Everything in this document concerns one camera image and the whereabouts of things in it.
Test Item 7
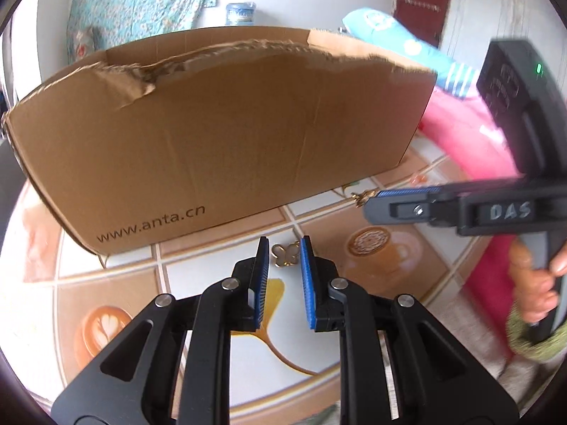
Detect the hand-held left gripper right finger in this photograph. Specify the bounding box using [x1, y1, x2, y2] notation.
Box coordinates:
[300, 236, 520, 425]

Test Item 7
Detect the blue patterned pillow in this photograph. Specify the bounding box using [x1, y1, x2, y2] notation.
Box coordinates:
[342, 6, 481, 98]

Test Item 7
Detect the gold butterfly ornament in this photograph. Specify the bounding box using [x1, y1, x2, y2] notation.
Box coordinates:
[271, 243, 303, 268]

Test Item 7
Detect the person's right forearm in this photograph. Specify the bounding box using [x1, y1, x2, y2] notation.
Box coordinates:
[505, 301, 567, 364]

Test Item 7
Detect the person's right hand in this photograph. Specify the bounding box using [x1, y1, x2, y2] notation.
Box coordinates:
[507, 241, 567, 326]

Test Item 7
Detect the white panelled door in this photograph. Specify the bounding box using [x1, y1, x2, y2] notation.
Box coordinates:
[443, 0, 532, 67]

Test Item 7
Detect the blue water jug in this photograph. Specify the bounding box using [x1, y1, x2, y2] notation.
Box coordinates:
[225, 2, 258, 26]

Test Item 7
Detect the teal floral cloth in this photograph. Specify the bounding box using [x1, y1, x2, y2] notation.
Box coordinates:
[66, 0, 220, 54]

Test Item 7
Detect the printed checkered tablecloth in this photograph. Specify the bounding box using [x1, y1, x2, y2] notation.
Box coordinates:
[0, 142, 523, 412]

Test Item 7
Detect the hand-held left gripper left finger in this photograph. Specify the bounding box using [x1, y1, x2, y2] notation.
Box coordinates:
[50, 236, 270, 425]

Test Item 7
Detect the grey floral cloth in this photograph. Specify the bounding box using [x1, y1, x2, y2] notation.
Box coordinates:
[66, 27, 100, 60]

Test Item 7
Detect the small gold pendant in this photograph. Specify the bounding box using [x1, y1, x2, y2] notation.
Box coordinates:
[350, 188, 377, 208]

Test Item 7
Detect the brown cardboard box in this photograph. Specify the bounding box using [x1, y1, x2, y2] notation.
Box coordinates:
[2, 25, 438, 256]

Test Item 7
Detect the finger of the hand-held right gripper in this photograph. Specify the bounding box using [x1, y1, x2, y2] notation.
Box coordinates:
[362, 187, 464, 227]

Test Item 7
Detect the dark red door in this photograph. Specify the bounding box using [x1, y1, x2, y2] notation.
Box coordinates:
[392, 0, 453, 49]

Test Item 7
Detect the pink blanket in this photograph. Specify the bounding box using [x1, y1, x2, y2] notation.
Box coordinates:
[419, 84, 532, 355]

